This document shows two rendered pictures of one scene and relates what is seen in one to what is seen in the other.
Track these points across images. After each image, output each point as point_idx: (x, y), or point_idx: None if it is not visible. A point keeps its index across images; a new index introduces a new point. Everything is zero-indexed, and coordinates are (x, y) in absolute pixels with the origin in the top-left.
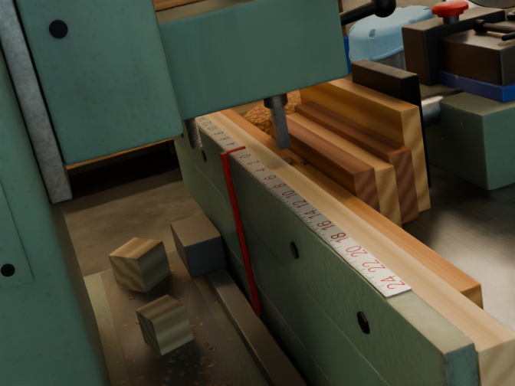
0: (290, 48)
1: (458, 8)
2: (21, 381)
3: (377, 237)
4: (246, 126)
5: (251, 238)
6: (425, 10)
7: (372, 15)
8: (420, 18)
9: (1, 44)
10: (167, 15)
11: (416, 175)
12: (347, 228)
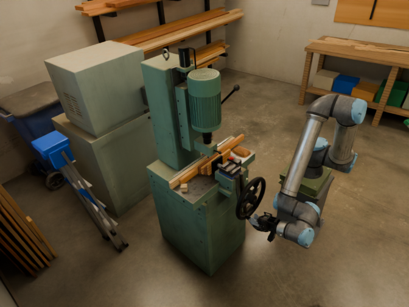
0: (204, 150)
1: (229, 159)
2: (173, 159)
3: (184, 172)
4: (220, 150)
5: None
6: (321, 145)
7: (319, 137)
8: (315, 147)
9: (178, 136)
10: (198, 139)
11: (207, 171)
12: (186, 170)
